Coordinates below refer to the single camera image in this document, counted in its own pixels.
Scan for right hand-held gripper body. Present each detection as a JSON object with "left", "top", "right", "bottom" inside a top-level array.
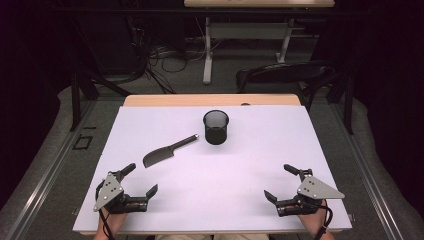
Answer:
[{"left": 275, "top": 168, "right": 346, "bottom": 218}]

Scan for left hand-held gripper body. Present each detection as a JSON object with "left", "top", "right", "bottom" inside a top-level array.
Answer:
[{"left": 93, "top": 170, "right": 149, "bottom": 215}]

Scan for dark grey knife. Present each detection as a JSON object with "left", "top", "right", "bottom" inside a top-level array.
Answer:
[{"left": 142, "top": 133, "right": 200, "bottom": 169}]

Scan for black mesh cup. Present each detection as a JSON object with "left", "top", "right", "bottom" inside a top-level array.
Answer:
[{"left": 202, "top": 109, "right": 230, "bottom": 146}]

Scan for person's left hand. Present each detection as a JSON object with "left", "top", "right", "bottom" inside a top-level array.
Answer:
[{"left": 97, "top": 207, "right": 128, "bottom": 234}]

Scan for person's right hand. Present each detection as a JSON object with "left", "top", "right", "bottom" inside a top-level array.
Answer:
[{"left": 298, "top": 199, "right": 329, "bottom": 236}]

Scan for white table mat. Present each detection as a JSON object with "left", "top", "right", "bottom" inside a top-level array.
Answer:
[{"left": 72, "top": 105, "right": 353, "bottom": 233}]

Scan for black metal stand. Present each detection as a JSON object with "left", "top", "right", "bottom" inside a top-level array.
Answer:
[
  {"left": 68, "top": 64, "right": 133, "bottom": 133},
  {"left": 325, "top": 64, "right": 355, "bottom": 136}
]

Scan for black chair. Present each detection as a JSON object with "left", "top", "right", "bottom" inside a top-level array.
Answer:
[{"left": 235, "top": 60, "right": 336, "bottom": 113}]

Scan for wooden table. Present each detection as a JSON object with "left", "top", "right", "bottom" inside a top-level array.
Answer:
[{"left": 79, "top": 93, "right": 344, "bottom": 236}]

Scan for white-legged wooden desk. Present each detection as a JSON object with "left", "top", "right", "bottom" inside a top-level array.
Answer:
[{"left": 183, "top": 0, "right": 336, "bottom": 85}]

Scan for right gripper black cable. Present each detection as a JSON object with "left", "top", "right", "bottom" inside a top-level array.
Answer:
[{"left": 313, "top": 199, "right": 334, "bottom": 240}]

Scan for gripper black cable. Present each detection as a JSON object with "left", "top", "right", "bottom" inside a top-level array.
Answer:
[
  {"left": 95, "top": 181, "right": 116, "bottom": 240},
  {"left": 313, "top": 199, "right": 334, "bottom": 240}
]

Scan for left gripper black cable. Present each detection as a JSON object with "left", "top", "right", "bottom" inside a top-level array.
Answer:
[{"left": 95, "top": 181, "right": 116, "bottom": 240}]

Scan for metal floor rail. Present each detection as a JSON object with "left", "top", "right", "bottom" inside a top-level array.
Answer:
[
  {"left": 0, "top": 99, "right": 98, "bottom": 240},
  {"left": 328, "top": 99, "right": 405, "bottom": 240}
]

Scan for tangle of floor cables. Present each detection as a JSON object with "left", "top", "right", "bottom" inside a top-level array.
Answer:
[{"left": 128, "top": 16, "right": 222, "bottom": 95}]

